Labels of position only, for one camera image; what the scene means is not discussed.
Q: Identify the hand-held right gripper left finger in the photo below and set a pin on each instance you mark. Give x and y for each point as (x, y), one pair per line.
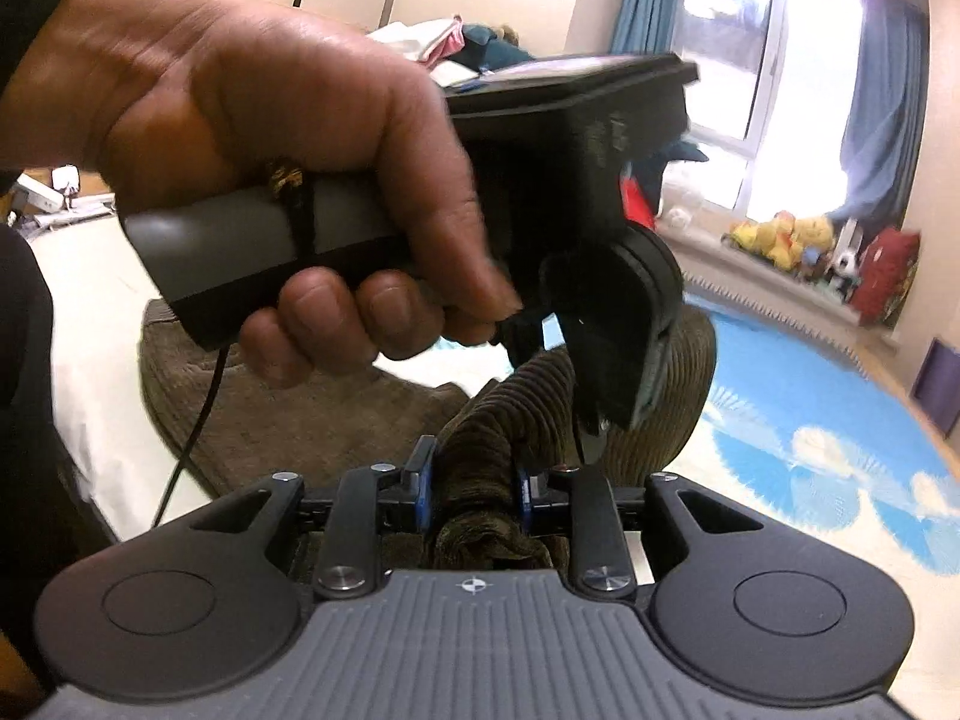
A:
(421, 499)

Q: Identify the white toy figure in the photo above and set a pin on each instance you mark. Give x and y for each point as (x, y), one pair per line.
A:
(846, 255)

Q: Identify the pile of clothes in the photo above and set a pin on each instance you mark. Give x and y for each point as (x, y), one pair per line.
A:
(465, 45)

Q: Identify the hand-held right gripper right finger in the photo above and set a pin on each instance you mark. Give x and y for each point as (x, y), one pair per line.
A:
(523, 499)

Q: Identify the person's dark clothed torso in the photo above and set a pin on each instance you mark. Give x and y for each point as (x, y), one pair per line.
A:
(22, 390)

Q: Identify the red cushion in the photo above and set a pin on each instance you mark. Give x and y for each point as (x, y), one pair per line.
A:
(889, 274)

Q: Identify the blue cloud print bedsheet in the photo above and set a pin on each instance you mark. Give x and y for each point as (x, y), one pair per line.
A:
(825, 405)

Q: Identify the window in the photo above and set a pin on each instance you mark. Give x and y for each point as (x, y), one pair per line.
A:
(795, 75)

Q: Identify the purple box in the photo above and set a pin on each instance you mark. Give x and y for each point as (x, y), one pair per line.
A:
(937, 386)

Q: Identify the person's left hand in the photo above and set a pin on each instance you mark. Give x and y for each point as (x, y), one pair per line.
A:
(262, 90)

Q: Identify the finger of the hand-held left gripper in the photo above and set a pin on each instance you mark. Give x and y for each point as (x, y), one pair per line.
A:
(592, 439)

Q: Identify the yellow plush toy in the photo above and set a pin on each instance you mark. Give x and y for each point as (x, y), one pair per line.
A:
(780, 240)

